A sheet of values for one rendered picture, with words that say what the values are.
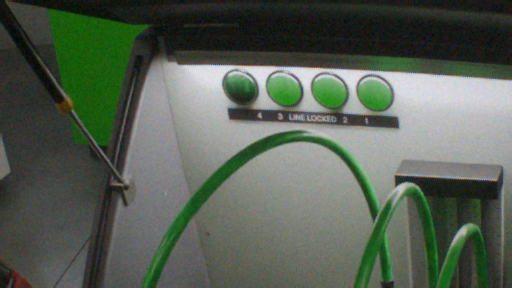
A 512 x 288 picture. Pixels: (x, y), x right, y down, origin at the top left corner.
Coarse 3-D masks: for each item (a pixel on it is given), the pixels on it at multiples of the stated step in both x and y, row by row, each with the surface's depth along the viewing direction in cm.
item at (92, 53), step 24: (72, 24) 411; (96, 24) 406; (120, 24) 401; (72, 48) 417; (96, 48) 412; (120, 48) 407; (72, 72) 423; (96, 72) 417; (120, 72) 412; (72, 96) 429; (96, 96) 423; (72, 120) 436; (96, 120) 429
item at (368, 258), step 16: (400, 192) 109; (416, 192) 113; (384, 208) 106; (384, 224) 104; (432, 224) 121; (368, 240) 103; (432, 240) 122; (368, 256) 102; (432, 256) 123; (368, 272) 101; (432, 272) 125
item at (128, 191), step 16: (0, 0) 110; (0, 16) 111; (16, 32) 113; (32, 48) 116; (32, 64) 117; (48, 80) 120; (64, 96) 122; (64, 112) 124; (80, 128) 127; (96, 144) 130; (128, 176) 137; (128, 192) 136
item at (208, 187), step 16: (256, 144) 112; (272, 144) 113; (320, 144) 119; (336, 144) 120; (240, 160) 110; (352, 160) 123; (224, 176) 109; (208, 192) 108; (368, 192) 126; (192, 208) 107; (176, 224) 107; (176, 240) 107; (384, 240) 131; (160, 256) 106; (384, 256) 132; (160, 272) 106; (384, 272) 133
